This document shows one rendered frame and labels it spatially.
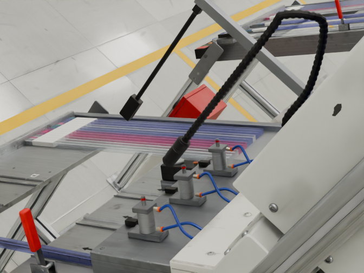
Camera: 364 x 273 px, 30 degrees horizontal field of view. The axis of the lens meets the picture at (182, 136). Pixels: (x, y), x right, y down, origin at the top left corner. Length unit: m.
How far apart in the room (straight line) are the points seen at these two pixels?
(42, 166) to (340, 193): 0.90
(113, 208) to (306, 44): 1.19
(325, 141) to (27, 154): 0.97
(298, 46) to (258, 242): 1.58
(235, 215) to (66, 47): 2.37
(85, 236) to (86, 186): 1.54
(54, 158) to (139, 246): 0.59
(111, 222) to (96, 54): 2.20
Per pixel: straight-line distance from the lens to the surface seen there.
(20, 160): 1.47
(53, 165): 1.40
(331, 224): 0.62
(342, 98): 0.60
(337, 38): 2.15
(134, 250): 0.88
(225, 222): 0.88
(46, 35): 3.20
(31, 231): 0.95
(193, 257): 0.80
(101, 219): 1.12
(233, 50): 2.29
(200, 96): 1.93
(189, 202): 0.98
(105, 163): 2.75
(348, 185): 0.60
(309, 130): 0.62
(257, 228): 0.67
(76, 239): 1.07
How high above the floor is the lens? 1.78
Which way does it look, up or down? 35 degrees down
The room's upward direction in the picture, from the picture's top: 38 degrees clockwise
